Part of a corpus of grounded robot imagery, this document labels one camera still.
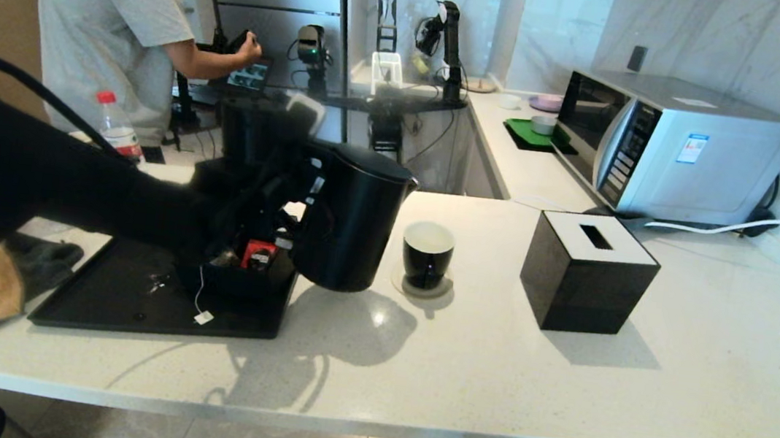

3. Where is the black electric kettle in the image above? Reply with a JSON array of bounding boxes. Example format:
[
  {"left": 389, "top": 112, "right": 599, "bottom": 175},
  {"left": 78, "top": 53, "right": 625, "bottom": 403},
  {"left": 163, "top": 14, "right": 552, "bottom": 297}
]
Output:
[{"left": 288, "top": 137, "right": 422, "bottom": 300}]

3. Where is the red packet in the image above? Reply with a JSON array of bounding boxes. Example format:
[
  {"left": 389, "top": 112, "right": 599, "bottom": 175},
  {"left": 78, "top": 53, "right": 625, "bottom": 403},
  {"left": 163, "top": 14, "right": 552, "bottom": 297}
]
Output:
[{"left": 242, "top": 238, "right": 279, "bottom": 273}]

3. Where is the black compartment organizer box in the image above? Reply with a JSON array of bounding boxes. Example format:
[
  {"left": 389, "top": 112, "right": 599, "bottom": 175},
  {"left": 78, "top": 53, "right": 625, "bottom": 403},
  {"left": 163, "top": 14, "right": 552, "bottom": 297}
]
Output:
[{"left": 193, "top": 227, "right": 304, "bottom": 313}]

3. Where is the brown wooden desk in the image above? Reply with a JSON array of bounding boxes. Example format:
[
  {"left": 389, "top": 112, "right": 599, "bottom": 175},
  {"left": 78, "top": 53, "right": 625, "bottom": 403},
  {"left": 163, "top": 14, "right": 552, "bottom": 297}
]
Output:
[{"left": 164, "top": 80, "right": 230, "bottom": 156}]

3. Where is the black laptop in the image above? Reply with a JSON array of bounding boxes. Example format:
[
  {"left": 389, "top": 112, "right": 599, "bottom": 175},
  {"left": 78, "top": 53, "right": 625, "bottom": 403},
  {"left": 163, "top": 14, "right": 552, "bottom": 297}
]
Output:
[{"left": 210, "top": 52, "right": 273, "bottom": 99}]

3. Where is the black serving tray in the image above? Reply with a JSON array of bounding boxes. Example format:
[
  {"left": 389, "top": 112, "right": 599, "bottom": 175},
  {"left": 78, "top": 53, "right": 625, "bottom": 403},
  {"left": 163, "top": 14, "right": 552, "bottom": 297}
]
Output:
[{"left": 28, "top": 227, "right": 302, "bottom": 354}]

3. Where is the black cup white inside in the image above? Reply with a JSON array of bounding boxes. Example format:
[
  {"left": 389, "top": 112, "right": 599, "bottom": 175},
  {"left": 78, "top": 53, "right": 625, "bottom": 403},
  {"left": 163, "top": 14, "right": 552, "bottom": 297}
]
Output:
[{"left": 398, "top": 219, "right": 458, "bottom": 293}]

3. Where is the plastic water bottle red cap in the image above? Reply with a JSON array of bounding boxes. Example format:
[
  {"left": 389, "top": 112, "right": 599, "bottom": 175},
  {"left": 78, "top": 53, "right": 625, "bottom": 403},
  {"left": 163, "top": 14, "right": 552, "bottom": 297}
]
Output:
[{"left": 89, "top": 89, "right": 151, "bottom": 164}]

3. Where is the round clear coaster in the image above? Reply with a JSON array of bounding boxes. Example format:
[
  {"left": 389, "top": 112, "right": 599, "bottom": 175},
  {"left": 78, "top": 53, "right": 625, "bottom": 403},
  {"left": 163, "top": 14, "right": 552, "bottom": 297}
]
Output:
[{"left": 390, "top": 260, "right": 457, "bottom": 302}]

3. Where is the green tray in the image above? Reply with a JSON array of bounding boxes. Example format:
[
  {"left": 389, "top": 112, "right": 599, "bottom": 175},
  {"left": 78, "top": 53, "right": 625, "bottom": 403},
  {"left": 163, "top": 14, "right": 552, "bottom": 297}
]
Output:
[{"left": 501, "top": 118, "right": 581, "bottom": 158}]

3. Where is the person in grey t-shirt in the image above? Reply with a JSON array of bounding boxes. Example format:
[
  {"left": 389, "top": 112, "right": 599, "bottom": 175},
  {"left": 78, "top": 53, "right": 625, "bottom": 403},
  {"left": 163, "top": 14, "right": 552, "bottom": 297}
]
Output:
[{"left": 22, "top": 0, "right": 269, "bottom": 160}]

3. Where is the purple plate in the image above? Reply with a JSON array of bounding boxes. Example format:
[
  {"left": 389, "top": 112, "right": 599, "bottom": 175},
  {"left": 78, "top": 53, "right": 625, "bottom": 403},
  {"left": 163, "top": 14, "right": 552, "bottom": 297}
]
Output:
[{"left": 528, "top": 94, "right": 565, "bottom": 115}]

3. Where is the black tissue box white lid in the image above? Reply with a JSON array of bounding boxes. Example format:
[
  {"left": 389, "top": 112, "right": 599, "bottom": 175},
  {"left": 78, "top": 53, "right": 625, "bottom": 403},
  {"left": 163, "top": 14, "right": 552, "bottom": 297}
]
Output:
[{"left": 514, "top": 207, "right": 665, "bottom": 343}]

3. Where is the silver microwave oven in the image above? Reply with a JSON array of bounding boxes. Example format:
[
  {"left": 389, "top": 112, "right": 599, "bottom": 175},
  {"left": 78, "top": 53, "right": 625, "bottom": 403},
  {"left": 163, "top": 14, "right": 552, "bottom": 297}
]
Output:
[{"left": 543, "top": 65, "right": 780, "bottom": 235}]

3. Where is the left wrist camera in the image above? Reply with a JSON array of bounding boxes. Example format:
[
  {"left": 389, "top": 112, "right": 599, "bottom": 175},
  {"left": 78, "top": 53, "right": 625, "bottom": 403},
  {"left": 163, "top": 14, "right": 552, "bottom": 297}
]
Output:
[{"left": 212, "top": 81, "right": 330, "bottom": 177}]

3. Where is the grey tea bag with string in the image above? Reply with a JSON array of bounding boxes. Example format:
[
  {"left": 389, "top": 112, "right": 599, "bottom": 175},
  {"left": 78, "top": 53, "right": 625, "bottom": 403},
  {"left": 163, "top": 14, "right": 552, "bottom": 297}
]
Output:
[{"left": 191, "top": 249, "right": 244, "bottom": 329}]

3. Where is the black camera with green light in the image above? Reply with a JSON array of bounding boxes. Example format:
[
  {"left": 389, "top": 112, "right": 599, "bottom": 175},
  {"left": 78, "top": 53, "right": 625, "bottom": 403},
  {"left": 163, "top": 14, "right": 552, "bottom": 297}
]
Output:
[{"left": 290, "top": 23, "right": 339, "bottom": 99}]

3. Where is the white wire rack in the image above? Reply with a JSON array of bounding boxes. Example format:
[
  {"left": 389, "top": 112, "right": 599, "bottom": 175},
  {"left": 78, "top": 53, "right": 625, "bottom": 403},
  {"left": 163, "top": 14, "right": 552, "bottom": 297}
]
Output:
[{"left": 367, "top": 52, "right": 407, "bottom": 101}]

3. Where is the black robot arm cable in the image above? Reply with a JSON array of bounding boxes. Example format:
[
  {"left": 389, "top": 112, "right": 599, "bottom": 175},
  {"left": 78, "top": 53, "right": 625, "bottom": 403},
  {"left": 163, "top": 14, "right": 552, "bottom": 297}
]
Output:
[{"left": 0, "top": 48, "right": 138, "bottom": 164}]

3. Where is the white power cable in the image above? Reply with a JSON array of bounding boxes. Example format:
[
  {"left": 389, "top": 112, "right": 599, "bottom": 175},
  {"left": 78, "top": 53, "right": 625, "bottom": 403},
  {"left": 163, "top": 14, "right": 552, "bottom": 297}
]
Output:
[{"left": 642, "top": 150, "right": 780, "bottom": 246}]

